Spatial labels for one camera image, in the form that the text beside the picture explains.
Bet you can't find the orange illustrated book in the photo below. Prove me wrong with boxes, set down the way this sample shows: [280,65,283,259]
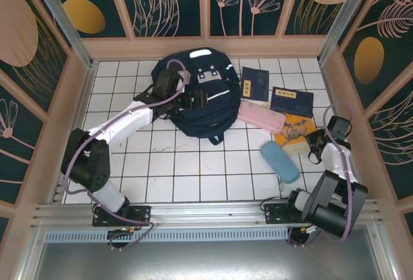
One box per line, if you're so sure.
[270,112,319,157]

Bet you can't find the navy blue backpack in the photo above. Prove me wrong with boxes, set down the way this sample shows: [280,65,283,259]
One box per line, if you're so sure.
[151,47,241,145]

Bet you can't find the light blue glasses case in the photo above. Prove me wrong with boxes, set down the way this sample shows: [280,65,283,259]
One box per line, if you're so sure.
[260,141,300,185]

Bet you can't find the pink pencil case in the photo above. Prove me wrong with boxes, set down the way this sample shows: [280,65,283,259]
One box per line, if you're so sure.
[237,100,287,135]

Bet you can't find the grey metal sheet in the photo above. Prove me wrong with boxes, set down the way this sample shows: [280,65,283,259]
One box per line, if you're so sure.
[30,241,399,280]

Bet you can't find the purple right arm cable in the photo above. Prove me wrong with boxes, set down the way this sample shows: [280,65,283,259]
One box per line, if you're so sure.
[288,101,356,248]

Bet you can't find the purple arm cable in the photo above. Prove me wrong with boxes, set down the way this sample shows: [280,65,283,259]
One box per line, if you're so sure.
[288,101,356,248]
[60,59,191,251]

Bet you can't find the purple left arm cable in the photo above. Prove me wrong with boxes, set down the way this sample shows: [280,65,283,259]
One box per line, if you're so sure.
[60,59,191,251]

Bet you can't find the wall panel pink fern leaves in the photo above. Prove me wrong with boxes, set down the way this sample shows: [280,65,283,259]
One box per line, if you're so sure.
[364,81,413,202]

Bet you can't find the wall panel oval pink fern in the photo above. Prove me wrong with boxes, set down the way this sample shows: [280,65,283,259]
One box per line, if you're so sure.
[337,0,413,112]

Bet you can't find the wall panel three pink flowers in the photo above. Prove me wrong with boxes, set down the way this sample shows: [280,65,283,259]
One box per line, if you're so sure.
[208,0,295,38]

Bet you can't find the wall panel golden oval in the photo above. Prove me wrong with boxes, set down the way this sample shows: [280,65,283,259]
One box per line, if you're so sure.
[40,0,135,39]

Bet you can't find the aluminium corner post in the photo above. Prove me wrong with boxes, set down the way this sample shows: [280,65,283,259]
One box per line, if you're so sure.
[317,0,379,65]
[25,0,97,70]

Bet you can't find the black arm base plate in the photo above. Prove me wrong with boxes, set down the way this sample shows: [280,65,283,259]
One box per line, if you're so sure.
[92,205,152,228]
[263,203,306,226]

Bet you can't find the long aluminium mounting rail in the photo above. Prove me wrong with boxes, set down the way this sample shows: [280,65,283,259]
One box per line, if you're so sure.
[30,198,385,230]

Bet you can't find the wall panel disc gold lines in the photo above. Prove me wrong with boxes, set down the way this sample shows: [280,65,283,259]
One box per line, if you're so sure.
[0,0,71,115]

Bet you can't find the slotted grey cable duct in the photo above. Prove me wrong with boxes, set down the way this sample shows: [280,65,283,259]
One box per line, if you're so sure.
[43,228,291,244]

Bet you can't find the wall panel single pink flower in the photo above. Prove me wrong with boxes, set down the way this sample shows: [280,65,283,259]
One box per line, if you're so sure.
[0,66,48,208]

